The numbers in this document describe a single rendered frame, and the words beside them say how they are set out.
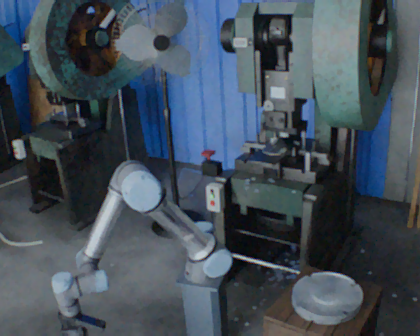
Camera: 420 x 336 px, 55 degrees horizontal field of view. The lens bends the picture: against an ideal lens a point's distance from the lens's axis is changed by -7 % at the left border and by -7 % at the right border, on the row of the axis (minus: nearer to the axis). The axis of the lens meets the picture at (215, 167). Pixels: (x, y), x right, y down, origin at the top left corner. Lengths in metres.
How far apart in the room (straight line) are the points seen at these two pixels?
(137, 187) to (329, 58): 0.85
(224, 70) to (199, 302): 2.29
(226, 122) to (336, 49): 2.25
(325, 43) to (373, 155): 1.83
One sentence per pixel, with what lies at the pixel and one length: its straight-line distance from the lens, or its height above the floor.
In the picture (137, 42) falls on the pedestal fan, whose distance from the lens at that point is 2.57.
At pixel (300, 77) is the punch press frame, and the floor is 1.16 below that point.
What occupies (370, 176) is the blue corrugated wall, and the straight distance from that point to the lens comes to 3.45.
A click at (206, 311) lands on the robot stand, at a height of 0.31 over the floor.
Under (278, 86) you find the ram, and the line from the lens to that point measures 2.13.
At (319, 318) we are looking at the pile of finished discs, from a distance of 1.74.
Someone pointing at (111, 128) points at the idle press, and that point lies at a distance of 3.37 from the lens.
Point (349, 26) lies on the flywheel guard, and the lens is 1.65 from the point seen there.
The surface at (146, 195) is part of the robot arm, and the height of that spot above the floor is 0.96.
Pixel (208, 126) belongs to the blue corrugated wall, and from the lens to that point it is 3.90.
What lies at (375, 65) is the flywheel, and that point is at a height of 1.18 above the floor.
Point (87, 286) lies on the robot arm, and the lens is 1.54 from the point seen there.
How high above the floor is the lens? 1.54
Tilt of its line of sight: 22 degrees down
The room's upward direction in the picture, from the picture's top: 4 degrees counter-clockwise
